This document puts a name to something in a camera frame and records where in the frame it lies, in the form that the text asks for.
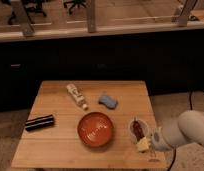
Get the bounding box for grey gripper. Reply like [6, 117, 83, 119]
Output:
[137, 127, 163, 152]

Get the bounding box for red pepper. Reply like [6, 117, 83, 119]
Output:
[133, 121, 144, 140]

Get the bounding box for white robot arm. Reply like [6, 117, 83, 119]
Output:
[136, 110, 204, 152]

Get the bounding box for red orange bowl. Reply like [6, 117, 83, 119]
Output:
[77, 112, 114, 148]

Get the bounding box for blue sponge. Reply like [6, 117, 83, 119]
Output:
[98, 95, 118, 109]

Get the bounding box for white tube bottle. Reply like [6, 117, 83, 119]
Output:
[66, 84, 88, 110]

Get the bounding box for black office chair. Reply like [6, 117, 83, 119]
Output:
[1, 0, 47, 25]
[63, 0, 86, 15]

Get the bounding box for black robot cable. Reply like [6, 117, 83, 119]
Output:
[166, 89, 204, 171]

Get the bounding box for grey metal post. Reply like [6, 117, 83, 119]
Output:
[177, 0, 198, 27]
[86, 0, 96, 33]
[10, 0, 34, 37]

